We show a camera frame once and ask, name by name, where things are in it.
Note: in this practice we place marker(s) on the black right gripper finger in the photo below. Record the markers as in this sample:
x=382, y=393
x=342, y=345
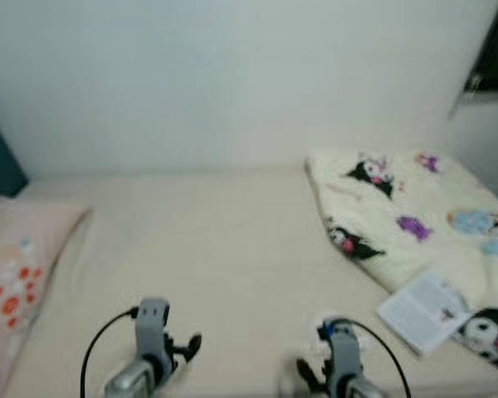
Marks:
x=304, y=373

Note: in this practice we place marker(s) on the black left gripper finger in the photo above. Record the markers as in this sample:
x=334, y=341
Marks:
x=192, y=344

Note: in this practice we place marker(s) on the white printed booklet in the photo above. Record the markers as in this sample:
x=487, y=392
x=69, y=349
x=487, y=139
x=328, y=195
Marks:
x=419, y=311

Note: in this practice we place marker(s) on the pink pillow with coloured dots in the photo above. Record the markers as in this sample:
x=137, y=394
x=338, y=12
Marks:
x=25, y=265

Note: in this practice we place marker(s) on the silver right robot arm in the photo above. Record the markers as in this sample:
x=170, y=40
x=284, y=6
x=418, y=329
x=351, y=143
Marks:
x=361, y=390

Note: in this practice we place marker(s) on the white sheeted mattress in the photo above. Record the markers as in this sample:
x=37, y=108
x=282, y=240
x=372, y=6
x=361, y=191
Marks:
x=207, y=249

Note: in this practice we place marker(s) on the cream cartoon print blanket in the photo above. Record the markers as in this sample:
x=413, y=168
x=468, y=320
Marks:
x=423, y=199

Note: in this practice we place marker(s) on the dark window blind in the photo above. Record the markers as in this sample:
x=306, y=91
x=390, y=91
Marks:
x=496, y=50

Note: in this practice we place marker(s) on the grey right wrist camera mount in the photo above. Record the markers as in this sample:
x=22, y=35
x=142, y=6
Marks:
x=343, y=352

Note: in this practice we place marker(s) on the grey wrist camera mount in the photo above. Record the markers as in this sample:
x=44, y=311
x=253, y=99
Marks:
x=153, y=327
x=343, y=352

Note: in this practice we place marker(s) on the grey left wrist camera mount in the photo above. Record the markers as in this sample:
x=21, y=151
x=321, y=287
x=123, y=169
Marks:
x=153, y=327

